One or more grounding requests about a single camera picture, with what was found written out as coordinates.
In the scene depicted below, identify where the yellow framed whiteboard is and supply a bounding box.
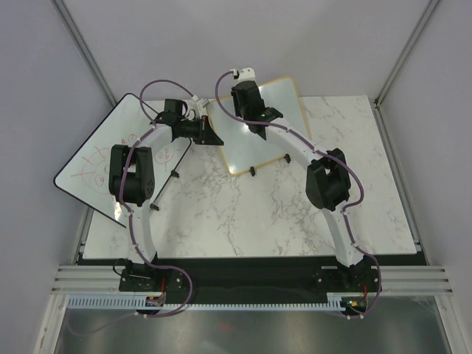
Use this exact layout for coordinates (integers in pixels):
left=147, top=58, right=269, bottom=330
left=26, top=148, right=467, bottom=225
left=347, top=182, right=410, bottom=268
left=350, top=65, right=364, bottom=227
left=205, top=76, right=315, bottom=176

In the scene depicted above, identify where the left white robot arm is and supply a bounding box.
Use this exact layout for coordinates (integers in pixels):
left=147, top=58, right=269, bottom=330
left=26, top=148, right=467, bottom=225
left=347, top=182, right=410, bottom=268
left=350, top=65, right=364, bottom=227
left=108, top=99, right=223, bottom=291

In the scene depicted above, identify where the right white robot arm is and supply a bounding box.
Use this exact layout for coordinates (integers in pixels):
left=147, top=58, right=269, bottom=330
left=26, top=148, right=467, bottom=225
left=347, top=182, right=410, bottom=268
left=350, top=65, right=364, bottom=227
left=231, top=80, right=364, bottom=291

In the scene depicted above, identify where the black framed whiteboard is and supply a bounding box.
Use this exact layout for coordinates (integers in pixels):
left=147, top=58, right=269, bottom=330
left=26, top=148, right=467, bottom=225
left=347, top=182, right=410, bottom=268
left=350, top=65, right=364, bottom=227
left=53, top=93, right=192, bottom=229

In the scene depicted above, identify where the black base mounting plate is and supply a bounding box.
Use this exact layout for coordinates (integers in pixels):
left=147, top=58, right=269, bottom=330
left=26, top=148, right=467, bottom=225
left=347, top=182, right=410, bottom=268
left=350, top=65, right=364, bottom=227
left=119, top=256, right=381, bottom=303

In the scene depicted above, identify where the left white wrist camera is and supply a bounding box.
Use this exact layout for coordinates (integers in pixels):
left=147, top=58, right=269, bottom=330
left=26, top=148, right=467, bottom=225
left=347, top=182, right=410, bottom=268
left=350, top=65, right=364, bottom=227
left=192, top=95, right=209, bottom=116

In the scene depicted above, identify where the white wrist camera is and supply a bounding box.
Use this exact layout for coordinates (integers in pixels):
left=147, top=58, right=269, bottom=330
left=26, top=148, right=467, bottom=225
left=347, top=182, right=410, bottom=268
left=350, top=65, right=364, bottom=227
left=192, top=95, right=209, bottom=116
left=230, top=67, right=255, bottom=83

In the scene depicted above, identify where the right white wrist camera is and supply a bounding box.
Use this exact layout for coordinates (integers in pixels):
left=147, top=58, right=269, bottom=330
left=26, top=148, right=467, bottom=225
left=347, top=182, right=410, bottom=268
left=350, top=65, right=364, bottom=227
left=230, top=67, right=255, bottom=83

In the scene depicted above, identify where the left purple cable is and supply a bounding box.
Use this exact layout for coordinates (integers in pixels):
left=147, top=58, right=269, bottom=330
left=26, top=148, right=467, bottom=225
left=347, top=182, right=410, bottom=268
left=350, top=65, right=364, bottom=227
left=68, top=79, right=195, bottom=336

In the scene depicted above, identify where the purple cable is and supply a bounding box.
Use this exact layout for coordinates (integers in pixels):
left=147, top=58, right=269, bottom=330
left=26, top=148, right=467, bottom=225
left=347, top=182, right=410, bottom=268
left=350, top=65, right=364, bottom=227
left=214, top=69, right=383, bottom=320
left=68, top=79, right=195, bottom=336

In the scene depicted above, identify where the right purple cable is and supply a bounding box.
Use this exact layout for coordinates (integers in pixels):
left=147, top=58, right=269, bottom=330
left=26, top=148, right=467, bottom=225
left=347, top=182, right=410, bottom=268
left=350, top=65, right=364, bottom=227
left=214, top=69, right=383, bottom=320

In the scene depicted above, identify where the left aluminium frame post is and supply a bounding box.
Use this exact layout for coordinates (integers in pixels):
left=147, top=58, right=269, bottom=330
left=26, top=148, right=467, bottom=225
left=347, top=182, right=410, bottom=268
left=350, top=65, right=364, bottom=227
left=51, top=0, right=117, bottom=105

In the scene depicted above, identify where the aluminium frame post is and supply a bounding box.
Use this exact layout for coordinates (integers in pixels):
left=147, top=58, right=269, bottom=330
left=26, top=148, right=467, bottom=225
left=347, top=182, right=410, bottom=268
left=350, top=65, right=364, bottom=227
left=51, top=0, right=117, bottom=105
left=372, top=0, right=443, bottom=110

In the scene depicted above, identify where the aluminium rail front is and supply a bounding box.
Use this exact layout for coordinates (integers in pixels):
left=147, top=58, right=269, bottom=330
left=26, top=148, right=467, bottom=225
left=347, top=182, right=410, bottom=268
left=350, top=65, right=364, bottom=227
left=51, top=265, right=453, bottom=296

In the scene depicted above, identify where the right aluminium frame post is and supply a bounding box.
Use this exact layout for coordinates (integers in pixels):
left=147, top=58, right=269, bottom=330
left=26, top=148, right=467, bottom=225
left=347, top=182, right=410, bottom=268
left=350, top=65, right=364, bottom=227
left=372, top=0, right=443, bottom=110

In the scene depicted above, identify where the white slotted cable duct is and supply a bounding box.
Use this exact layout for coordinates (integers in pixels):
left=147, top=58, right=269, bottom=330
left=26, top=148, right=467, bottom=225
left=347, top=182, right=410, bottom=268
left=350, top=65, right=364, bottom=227
left=66, top=294, right=366, bottom=311

